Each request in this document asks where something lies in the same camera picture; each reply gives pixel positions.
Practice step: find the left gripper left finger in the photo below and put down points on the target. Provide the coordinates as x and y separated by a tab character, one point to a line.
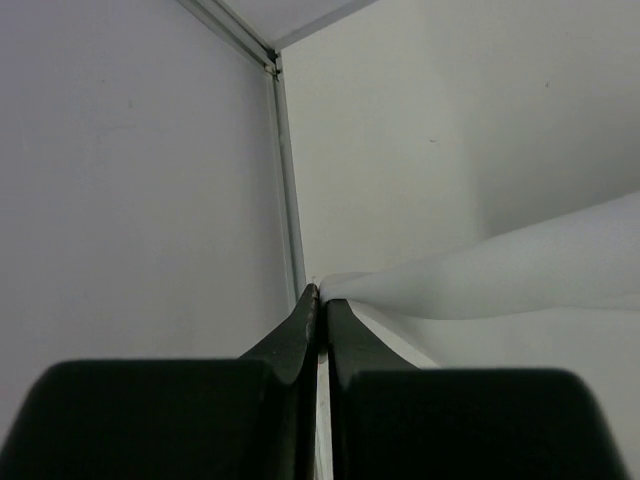
252	417

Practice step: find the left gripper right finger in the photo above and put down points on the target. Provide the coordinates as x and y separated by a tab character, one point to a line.
393	420

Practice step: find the white t shirt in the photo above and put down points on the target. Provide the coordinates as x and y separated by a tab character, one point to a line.
564	292

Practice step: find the left aluminium frame post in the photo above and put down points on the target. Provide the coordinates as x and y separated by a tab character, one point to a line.
222	20

